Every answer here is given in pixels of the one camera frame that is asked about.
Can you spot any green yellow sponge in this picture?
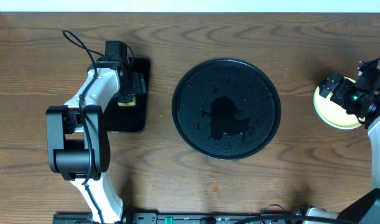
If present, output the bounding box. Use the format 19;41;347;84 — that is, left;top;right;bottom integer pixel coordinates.
118;95;136;107

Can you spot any yellow plate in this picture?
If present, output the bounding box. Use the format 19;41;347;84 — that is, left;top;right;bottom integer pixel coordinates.
313;77;365;129

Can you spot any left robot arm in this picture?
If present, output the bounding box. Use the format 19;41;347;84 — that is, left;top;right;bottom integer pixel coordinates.
45;64;151;223

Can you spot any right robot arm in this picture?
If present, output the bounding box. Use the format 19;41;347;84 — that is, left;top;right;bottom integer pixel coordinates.
318;59;380;223

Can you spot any black rectangular tray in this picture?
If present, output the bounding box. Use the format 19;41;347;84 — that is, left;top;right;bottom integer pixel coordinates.
104;57;151;132

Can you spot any black round tray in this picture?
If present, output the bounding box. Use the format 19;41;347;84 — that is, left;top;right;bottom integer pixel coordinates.
172;58;282;161

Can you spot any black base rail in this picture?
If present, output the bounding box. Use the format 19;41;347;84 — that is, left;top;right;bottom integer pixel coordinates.
52;204;338;224

